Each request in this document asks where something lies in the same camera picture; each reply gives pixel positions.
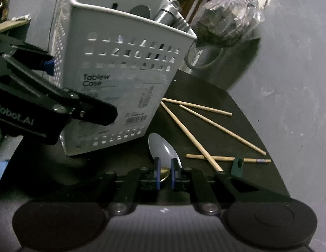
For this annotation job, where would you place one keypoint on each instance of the steel peeler with grey handle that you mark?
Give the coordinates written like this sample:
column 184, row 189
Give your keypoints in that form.
column 170, row 15

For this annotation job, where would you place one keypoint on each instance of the gold spoon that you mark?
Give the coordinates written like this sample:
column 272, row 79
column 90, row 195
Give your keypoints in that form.
column 164, row 173

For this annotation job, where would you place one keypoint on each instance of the steel spoon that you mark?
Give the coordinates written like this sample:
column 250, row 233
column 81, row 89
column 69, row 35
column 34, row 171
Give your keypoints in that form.
column 141, row 11

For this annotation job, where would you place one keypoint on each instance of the purple-banded wooden chopstick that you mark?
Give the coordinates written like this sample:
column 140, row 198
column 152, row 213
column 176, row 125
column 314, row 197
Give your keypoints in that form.
column 227, row 158

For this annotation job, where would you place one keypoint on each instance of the plain wooden chopstick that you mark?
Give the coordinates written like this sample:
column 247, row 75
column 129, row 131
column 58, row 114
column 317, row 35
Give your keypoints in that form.
column 201, row 107
column 225, row 130

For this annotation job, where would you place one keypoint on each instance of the wooden side shelf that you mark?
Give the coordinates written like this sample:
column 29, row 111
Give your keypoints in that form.
column 15, row 22

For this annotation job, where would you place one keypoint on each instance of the clear plastic bag of contents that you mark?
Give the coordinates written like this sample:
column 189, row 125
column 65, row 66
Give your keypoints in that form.
column 226, row 22

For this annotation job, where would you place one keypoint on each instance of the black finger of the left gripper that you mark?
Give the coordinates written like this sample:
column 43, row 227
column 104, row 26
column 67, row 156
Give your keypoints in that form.
column 89, row 109

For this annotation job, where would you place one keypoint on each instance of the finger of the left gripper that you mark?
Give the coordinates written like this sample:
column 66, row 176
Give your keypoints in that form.
column 34, row 58

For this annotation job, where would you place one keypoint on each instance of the white perforated utensil caddy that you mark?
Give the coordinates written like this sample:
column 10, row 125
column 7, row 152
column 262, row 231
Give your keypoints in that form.
column 103, row 51

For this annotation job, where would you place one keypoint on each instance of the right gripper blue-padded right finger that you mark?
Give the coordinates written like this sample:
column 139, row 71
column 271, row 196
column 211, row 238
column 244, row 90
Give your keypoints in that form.
column 211, row 196

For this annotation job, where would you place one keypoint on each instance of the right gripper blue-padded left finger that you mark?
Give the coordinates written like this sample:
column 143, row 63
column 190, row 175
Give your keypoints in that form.
column 140, row 186

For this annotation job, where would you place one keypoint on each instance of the green-handled utensil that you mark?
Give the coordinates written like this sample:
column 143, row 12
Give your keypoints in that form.
column 237, row 167

